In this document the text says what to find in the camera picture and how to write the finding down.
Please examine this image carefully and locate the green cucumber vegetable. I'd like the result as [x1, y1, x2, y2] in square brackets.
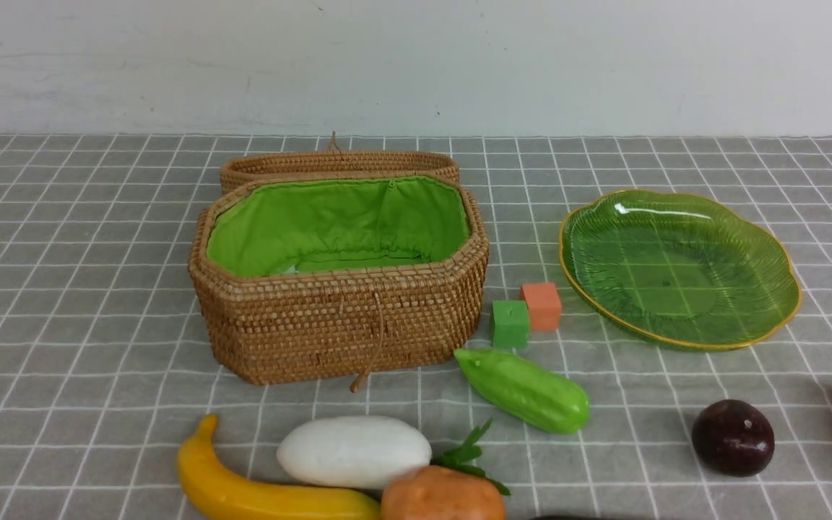
[454, 348, 590, 435]

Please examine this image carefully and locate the white radish with leaves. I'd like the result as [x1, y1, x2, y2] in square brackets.
[277, 415, 511, 496]

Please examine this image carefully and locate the orange brown potato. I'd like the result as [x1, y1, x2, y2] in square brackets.
[381, 465, 506, 519]

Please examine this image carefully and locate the yellow banana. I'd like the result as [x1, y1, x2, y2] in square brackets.
[176, 414, 380, 519]

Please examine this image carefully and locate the dark purple passion fruit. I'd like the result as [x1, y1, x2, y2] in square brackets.
[690, 399, 776, 477]

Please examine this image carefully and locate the woven wicker basket green lining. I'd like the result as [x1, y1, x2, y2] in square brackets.
[188, 171, 490, 391]

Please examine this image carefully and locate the green foam cube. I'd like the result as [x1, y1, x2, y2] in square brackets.
[491, 300, 529, 350]

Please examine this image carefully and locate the woven wicker basket lid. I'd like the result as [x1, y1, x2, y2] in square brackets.
[219, 137, 460, 194]

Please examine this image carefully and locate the orange foam cube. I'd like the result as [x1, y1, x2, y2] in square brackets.
[519, 282, 563, 330]

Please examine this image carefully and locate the green glass leaf plate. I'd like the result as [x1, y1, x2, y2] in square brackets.
[559, 190, 803, 352]

